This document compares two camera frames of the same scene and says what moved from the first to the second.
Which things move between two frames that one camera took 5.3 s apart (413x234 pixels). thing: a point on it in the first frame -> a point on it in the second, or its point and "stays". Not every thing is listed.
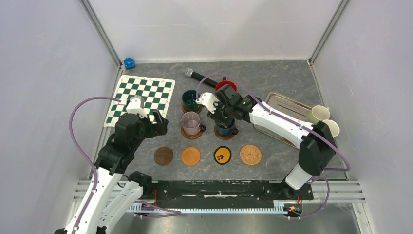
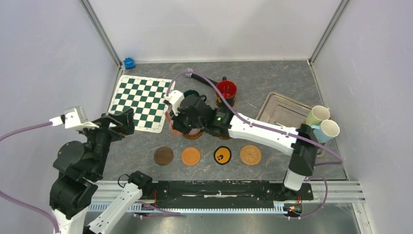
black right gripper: x=222 y=115 -> x=180 y=121
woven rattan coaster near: x=250 y=154 stays
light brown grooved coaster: x=191 y=136 stays
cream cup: x=318 y=113 stays
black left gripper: x=159 y=128 -> x=124 y=120
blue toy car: x=129 y=63 stays
